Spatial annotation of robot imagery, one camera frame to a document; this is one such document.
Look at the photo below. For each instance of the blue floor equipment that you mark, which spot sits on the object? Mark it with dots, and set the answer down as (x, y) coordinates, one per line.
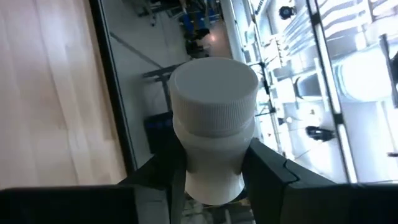
(196, 20)

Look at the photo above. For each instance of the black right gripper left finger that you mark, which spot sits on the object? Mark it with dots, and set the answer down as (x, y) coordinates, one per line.
(62, 205)

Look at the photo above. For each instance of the overhead beam with light strips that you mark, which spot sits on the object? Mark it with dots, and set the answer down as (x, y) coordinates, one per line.
(337, 118)

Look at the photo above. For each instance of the black overhead bracket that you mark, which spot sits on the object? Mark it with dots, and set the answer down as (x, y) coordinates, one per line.
(390, 68)

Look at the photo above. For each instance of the black floor box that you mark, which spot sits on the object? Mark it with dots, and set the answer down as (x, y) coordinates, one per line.
(158, 130)

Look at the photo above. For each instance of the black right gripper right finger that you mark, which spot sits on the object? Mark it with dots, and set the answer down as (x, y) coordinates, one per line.
(311, 202)

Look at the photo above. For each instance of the silver ventilation duct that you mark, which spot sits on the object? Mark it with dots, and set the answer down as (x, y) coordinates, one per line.
(367, 77)

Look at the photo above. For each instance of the black ceiling spotlight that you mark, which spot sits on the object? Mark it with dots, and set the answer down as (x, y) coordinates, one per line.
(286, 12)
(320, 133)

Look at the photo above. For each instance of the white plastic pill bottle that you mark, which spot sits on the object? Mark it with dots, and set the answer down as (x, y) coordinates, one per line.
(214, 102)

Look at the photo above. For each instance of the black table edge rail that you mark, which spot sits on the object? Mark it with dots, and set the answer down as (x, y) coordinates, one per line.
(113, 93)

